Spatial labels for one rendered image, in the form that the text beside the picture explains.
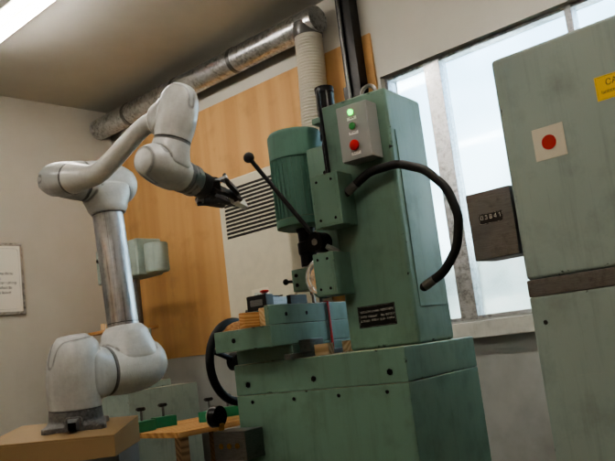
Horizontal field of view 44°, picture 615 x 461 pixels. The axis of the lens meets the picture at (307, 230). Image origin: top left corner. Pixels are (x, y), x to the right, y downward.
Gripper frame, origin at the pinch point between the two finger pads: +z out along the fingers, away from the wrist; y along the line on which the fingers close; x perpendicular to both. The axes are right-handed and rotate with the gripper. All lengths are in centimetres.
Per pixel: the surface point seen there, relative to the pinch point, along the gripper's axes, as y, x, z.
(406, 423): 12, -82, 6
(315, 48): 19, 145, 136
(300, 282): -2.3, -24.2, 20.0
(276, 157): 14.9, 9.2, 7.9
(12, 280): -222, 162, 127
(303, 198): 14.5, -6.2, 12.1
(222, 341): -23.3, -35.5, -1.5
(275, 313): -4.6, -38.3, -0.7
